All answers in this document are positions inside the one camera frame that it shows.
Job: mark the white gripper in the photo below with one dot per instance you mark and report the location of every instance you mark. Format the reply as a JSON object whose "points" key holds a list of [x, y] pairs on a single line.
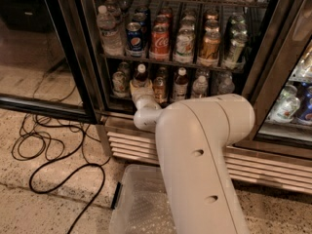
{"points": [[143, 97]]}

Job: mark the dark bottle white cap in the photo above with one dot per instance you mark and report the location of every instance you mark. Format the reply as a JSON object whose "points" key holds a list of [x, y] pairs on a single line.
{"points": [[140, 76]]}

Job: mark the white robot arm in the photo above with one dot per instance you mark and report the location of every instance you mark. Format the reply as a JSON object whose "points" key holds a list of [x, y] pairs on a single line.
{"points": [[191, 136]]}

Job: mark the amber juice bottle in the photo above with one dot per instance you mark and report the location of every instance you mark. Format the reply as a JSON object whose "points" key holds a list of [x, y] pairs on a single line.
{"points": [[160, 89]]}

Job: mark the dark tea bottle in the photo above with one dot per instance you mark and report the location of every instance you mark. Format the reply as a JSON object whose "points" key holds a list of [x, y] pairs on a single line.
{"points": [[180, 85]]}

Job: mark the large water bottle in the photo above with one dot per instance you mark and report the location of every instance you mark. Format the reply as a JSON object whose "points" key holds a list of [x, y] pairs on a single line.
{"points": [[109, 32]]}

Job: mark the clear water bottle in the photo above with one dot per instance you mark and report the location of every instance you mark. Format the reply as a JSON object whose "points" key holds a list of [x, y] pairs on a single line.
{"points": [[199, 87], [225, 86]]}

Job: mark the glass fridge door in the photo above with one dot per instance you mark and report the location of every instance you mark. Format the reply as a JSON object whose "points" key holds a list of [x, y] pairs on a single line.
{"points": [[45, 67]]}

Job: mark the stainless steel fridge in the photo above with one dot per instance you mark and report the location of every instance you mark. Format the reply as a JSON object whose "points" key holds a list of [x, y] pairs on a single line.
{"points": [[225, 16]]}

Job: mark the right fridge door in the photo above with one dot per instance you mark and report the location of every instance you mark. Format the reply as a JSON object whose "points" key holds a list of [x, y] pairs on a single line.
{"points": [[279, 54]]}

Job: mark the clear bottle right compartment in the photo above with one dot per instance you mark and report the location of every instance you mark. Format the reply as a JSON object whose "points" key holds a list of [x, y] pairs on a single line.
{"points": [[285, 106]]}

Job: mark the red coca-cola can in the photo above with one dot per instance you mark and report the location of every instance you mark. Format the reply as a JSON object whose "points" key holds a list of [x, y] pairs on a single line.
{"points": [[160, 45]]}

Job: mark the blue pepsi can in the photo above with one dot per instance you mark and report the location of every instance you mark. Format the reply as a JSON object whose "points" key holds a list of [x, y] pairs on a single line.
{"points": [[134, 39]]}

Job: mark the white green soda can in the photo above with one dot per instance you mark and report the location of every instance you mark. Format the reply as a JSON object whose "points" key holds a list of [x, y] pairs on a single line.
{"points": [[184, 46]]}

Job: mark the gold soda can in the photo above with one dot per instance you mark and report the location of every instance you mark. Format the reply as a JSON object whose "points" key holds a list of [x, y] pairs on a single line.
{"points": [[209, 51]]}

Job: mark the green silver soda can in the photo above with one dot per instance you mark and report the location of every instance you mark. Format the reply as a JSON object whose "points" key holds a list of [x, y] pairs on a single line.
{"points": [[233, 57]]}

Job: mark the clear plastic storage bin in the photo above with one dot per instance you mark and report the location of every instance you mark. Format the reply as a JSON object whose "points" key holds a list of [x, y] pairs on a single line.
{"points": [[123, 198]]}

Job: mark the bubble wrap sheet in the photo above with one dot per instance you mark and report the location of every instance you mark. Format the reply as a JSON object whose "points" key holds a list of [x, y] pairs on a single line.
{"points": [[150, 212]]}

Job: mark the blue can right compartment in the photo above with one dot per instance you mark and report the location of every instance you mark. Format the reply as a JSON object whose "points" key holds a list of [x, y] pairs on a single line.
{"points": [[304, 113]]}

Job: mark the steel vent grille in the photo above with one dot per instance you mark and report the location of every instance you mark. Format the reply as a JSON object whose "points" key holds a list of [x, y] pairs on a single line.
{"points": [[127, 142]]}

